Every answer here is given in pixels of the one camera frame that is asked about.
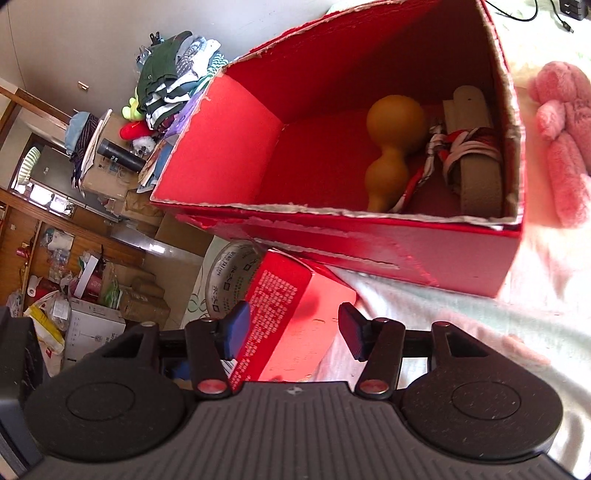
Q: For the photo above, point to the blue striped cloth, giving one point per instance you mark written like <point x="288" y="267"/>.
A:
<point x="81" y="127"/>

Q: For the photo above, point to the small red packet box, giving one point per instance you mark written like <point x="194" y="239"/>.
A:
<point x="295" y="314"/>

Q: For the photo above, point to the red toy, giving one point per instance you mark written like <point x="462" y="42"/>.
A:
<point x="131" y="130"/>

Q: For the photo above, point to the clear tape roll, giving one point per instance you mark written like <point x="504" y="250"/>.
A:
<point x="231" y="277"/>

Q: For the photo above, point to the green plush toy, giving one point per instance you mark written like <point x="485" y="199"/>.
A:
<point x="131" y="110"/>

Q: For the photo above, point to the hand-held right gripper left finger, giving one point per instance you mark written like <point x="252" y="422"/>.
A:
<point x="236" y="328"/>

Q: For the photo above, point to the white cardboard box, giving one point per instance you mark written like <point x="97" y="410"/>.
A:
<point x="92" y="332"/>

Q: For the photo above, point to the orange gourd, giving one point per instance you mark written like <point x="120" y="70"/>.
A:
<point x="395" y="120"/>

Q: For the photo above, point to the pink plush bear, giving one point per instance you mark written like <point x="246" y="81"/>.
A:
<point x="568" y="152"/>

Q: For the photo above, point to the green table fan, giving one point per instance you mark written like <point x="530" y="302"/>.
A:
<point x="27" y="166"/>

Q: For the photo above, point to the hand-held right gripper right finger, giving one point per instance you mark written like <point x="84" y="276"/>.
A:
<point x="352" y="332"/>

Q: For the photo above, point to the black bottle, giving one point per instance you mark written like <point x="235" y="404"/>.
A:
<point x="117" y="154"/>

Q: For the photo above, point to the brown cardboard box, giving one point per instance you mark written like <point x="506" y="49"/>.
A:
<point x="143" y="307"/>
<point x="104" y="180"/>

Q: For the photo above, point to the pile of clothes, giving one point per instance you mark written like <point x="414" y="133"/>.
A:
<point x="161" y="78"/>

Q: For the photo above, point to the yellow white plastic bag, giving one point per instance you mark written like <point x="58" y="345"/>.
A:
<point x="46" y="332"/>

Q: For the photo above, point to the beige leather belt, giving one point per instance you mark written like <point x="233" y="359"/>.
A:
<point x="480" y="189"/>

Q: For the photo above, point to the wooden cabinet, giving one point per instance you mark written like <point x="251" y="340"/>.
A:
<point x="27" y="230"/>

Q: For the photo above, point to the small white plush toy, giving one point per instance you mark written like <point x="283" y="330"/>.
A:
<point x="142" y="145"/>

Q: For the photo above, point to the large red cardboard box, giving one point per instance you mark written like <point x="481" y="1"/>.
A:
<point x="221" y="152"/>

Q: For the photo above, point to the white purple package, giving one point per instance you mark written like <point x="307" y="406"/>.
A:
<point x="184" y="115"/>

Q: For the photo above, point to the black charger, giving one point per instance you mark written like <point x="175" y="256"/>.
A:
<point x="575" y="7"/>

